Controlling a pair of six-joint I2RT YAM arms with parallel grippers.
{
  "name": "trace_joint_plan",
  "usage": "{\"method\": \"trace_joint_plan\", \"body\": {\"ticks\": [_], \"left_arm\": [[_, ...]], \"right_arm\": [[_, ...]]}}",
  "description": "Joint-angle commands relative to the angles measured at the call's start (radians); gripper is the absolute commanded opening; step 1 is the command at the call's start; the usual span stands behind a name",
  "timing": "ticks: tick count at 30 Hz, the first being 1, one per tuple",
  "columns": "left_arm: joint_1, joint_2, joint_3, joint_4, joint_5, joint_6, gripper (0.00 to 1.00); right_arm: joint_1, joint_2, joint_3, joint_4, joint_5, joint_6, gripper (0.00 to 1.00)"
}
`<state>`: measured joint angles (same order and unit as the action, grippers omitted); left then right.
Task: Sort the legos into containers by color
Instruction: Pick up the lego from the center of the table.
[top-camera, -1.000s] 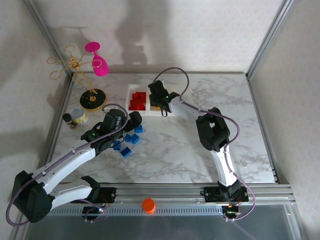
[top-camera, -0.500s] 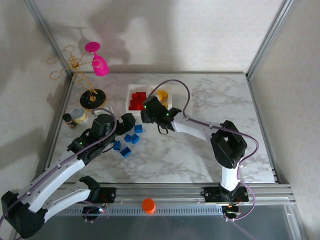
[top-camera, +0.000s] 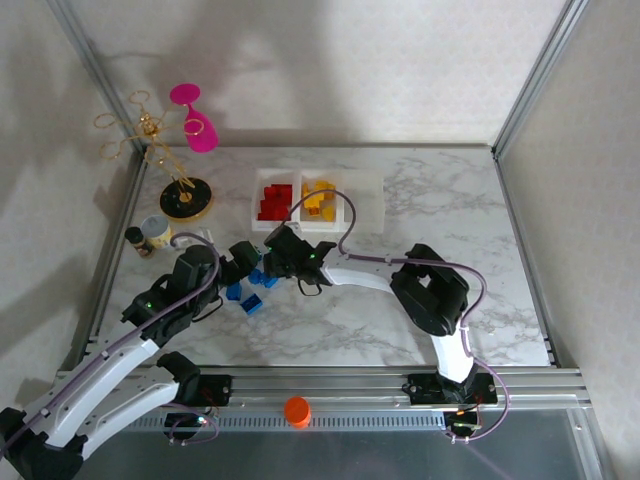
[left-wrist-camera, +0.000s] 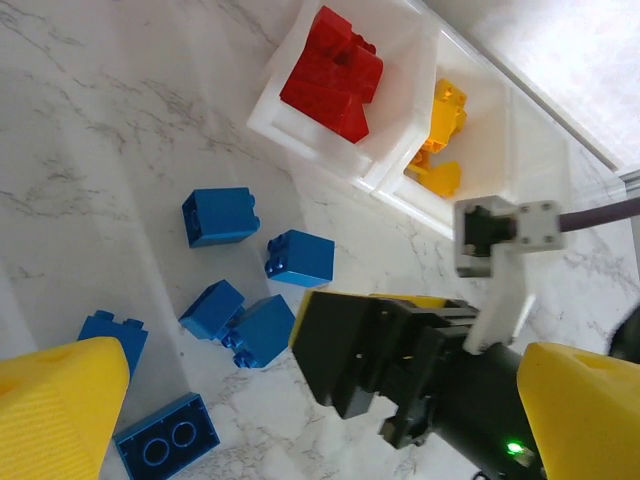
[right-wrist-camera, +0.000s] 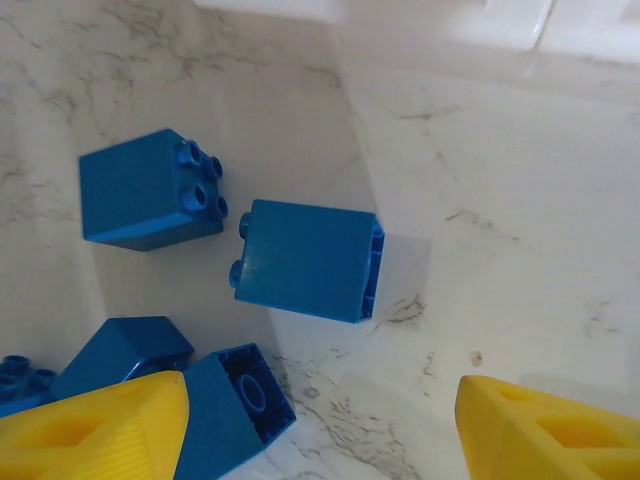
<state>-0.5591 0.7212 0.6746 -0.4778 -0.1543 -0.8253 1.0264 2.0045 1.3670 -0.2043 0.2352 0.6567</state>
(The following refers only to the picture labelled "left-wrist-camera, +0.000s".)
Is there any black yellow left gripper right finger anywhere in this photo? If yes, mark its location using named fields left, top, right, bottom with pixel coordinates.
left=517, top=342, right=640, bottom=480

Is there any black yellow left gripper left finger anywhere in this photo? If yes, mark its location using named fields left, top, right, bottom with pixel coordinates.
left=0, top=337, right=132, bottom=480

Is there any blue lego brick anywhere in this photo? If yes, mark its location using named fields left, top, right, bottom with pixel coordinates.
left=76, top=309, right=150, bottom=382
left=113, top=392, right=222, bottom=480
left=221, top=294, right=298, bottom=372
left=181, top=187, right=262, bottom=250
left=177, top=279, right=247, bottom=344
left=265, top=229, right=337, bottom=290

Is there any yellow lego brick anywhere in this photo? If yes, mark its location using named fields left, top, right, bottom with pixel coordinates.
left=432, top=78, right=470, bottom=110
left=404, top=138, right=452, bottom=175
left=426, top=98, right=469, bottom=147
left=417, top=160, right=463, bottom=199

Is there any red lego brick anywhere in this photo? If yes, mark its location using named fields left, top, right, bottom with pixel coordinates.
left=279, top=48, right=352, bottom=120
left=298, top=5, right=380, bottom=67
left=343, top=46, right=386, bottom=105
left=318, top=91, right=372, bottom=146

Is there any white plastic bin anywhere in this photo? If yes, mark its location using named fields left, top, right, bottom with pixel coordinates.
left=245, top=0, right=437, bottom=185
left=504, top=87, right=575, bottom=237
left=372, top=29, right=517, bottom=240

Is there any white right camera mount bracket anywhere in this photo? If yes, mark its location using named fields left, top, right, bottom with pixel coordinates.
left=463, top=199, right=568, bottom=358

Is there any aluminium frame post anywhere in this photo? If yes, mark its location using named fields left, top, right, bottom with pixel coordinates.
left=618, top=168, right=640, bottom=197

